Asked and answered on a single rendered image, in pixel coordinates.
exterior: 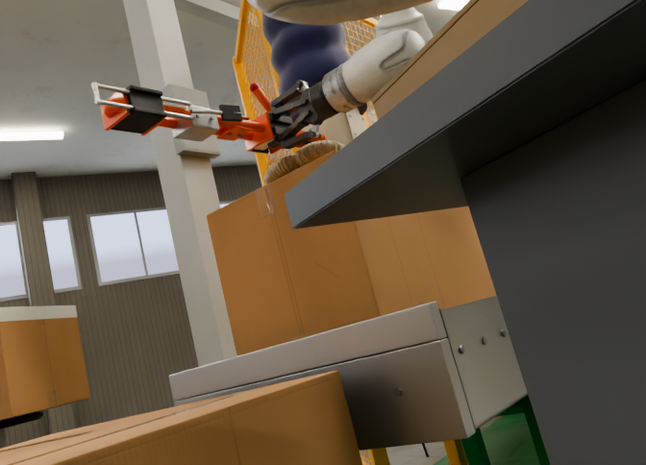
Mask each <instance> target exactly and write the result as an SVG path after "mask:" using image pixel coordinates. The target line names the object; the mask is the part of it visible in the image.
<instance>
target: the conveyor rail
mask: <svg viewBox="0 0 646 465"><path fill-rule="evenodd" d="M440 315H441V318H442V322H443V325H444V328H445V331H446V334H447V337H446V338H448V340H449V343H450V347H451V350H452V354H453V357H454V360H455V363H456V366H457V369H458V373H459V376H460V382H461V385H462V389H463V392H464V396H465V399H466V401H467V405H468V408H469V411H470V415H471V418H472V422H473V425H474V428H475V429H477V428H479V427H480V426H482V425H483V424H485V423H486V422H488V421H489V420H491V419H492V418H494V417H495V416H497V415H498V414H500V413H501V412H503V411H504V410H506V409H507V408H509V407H510V406H512V405H513V404H515V403H517V402H518V401H520V400H521V399H523V398H524V397H526V396H527V395H528V392H527V389H526V386H525V382H524V380H523V377H522V374H521V371H520V368H519V365H518V361H517V358H516V355H515V352H514V349H513V347H512V343H511V340H510V337H509V332H508V329H507V326H506V322H505V319H504V316H503V313H502V310H501V308H500V304H499V301H498V298H497V296H494V297H490V298H486V299H482V300H479V301H475V302H471V303H467V304H463V305H459V306H452V307H448V308H444V309H441V310H440Z"/></svg>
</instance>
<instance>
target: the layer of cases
mask: <svg viewBox="0 0 646 465"><path fill-rule="evenodd" d="M0 465H362V462H361V458H360V451H359V447H358V443H357V439H356V435H355V432H354V428H353V424H352V420H351V416H350V412H349V409H348V405H347V402H346V398H345V394H344V390H343V386H342V382H341V378H340V374H339V372H338V371H332V372H328V373H323V374H319V375H314V376H310V377H305V378H301V379H294V380H290V381H285V382H281V383H276V384H272V385H267V386H264V387H259V388H255V389H250V390H246V391H242V392H237V393H234V394H229V395H225V396H220V397H216V398H211V399H207V400H203V401H199V402H195V403H190V404H182V405H178V406H173V407H169V408H165V409H161V410H156V411H152V412H148V413H143V414H139V415H135V416H131V417H126V418H122V419H117V420H113V421H108V422H105V423H100V424H96V425H92V426H87V427H83V428H75V429H71V430H67V431H62V432H58V433H53V434H49V435H46V436H42V437H39V438H36V439H33V440H29V441H26V442H22V443H19V444H15V445H12V446H8V447H6V448H2V449H0Z"/></svg>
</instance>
